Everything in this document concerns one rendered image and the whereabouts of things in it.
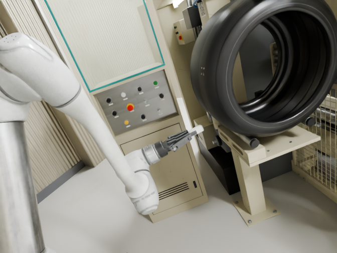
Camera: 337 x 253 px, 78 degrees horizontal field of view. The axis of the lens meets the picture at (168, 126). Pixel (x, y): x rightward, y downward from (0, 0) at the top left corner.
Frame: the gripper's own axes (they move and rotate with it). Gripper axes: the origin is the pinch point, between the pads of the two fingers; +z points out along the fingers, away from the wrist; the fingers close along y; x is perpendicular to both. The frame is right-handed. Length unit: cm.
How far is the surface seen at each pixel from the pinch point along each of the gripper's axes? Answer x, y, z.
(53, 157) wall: 36, 202, -180
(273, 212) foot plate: 106, 23, 29
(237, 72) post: -6.1, 27.7, 38.8
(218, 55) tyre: -28.4, -11.3, 17.8
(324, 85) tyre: 2, -13, 54
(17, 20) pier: -127, 212, -110
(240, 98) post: 9.4, 27.7, 35.5
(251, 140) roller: 13.2, -8.2, 19.9
